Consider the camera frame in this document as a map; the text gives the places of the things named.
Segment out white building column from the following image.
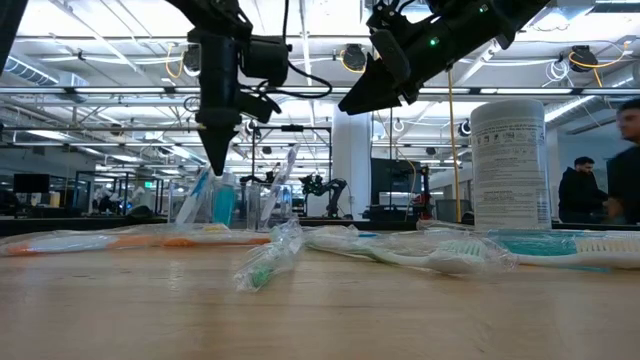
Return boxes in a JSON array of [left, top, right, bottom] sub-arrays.
[[332, 112, 374, 221]]

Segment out blue toothbrush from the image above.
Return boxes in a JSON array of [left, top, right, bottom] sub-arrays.
[[344, 228, 396, 239], [174, 164, 214, 225]]

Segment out black coiled hanging cable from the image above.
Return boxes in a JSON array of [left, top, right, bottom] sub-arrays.
[[387, 113, 395, 211]]

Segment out orange toothbrush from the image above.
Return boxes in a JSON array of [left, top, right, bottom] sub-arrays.
[[0, 230, 201, 257], [117, 223, 274, 247], [514, 233, 640, 271]]

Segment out small dark monitor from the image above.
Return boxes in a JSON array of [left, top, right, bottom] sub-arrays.
[[12, 173, 51, 195]]

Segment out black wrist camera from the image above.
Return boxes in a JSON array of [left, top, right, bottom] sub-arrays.
[[238, 33, 292, 87], [367, 0, 419, 32]]

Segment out green toothbrush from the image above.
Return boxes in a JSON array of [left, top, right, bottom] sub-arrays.
[[302, 225, 519, 275], [233, 218, 305, 294]]

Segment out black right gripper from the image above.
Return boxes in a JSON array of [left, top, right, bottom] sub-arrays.
[[338, 19, 451, 116]]

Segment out person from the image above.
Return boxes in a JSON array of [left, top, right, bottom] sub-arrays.
[[602, 97, 640, 226], [558, 155, 610, 225]]

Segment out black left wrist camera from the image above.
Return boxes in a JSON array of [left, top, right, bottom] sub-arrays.
[[238, 33, 292, 87]]

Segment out clear acrylic organizer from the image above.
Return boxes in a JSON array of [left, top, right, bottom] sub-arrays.
[[167, 169, 296, 232]]

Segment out white wipes canister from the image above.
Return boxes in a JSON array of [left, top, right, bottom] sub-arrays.
[[469, 98, 553, 231]]

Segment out dark background monitor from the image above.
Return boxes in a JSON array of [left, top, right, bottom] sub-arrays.
[[370, 157, 417, 207]]

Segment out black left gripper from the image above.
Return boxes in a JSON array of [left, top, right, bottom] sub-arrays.
[[185, 24, 251, 176]]

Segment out yellow hanging cable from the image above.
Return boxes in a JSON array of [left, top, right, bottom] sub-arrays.
[[446, 69, 464, 224]]

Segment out small blue mouthwash bottle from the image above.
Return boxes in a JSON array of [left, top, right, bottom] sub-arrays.
[[487, 228, 581, 257], [212, 172, 239, 227]]

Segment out black metal table frame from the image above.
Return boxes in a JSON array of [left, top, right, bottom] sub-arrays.
[[0, 214, 640, 239]]

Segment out black ceiling cable reel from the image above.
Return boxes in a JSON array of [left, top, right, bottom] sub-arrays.
[[569, 44, 599, 74], [182, 43, 202, 79], [341, 43, 369, 73]]

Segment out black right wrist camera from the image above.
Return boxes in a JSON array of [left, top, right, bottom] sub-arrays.
[[367, 0, 419, 32]]

